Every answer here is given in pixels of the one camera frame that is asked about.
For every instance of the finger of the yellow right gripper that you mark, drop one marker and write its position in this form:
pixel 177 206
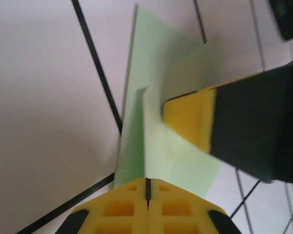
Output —
pixel 246 122

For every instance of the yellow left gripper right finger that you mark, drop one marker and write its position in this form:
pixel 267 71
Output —
pixel 178 212

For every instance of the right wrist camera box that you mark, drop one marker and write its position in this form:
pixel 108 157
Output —
pixel 288 17

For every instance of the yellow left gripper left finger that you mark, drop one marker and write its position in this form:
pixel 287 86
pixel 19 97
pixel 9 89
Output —
pixel 119 212

